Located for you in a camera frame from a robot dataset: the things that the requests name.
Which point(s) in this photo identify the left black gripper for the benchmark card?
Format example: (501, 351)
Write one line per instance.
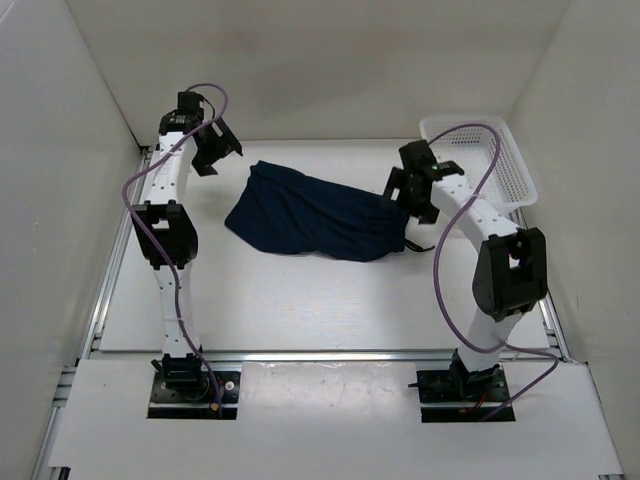
(225, 143)

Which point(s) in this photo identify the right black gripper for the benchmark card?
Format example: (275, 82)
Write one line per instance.
(398, 180)

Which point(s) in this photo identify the navy blue shorts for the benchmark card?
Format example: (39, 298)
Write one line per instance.
(283, 211)

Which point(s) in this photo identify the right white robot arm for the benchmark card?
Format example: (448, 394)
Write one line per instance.
(510, 276)

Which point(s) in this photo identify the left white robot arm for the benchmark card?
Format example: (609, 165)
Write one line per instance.
(192, 137)

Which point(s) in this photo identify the white plastic mesh basket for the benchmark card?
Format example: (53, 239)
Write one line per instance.
(472, 141)

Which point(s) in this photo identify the aluminium right side rail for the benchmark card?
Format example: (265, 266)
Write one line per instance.
(540, 329)

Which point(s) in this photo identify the aluminium rail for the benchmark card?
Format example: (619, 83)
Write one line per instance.
(94, 224)
(313, 356)
(540, 329)

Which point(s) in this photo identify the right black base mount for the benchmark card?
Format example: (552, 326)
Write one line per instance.
(454, 395)

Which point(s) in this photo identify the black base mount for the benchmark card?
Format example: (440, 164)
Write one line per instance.
(182, 389)
(454, 395)

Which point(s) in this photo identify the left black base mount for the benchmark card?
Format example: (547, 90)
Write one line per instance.
(182, 389)

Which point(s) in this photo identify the aluminium front rail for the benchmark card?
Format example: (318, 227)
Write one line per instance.
(313, 356)

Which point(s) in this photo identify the aluminium left side rail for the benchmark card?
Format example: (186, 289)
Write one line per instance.
(94, 224)

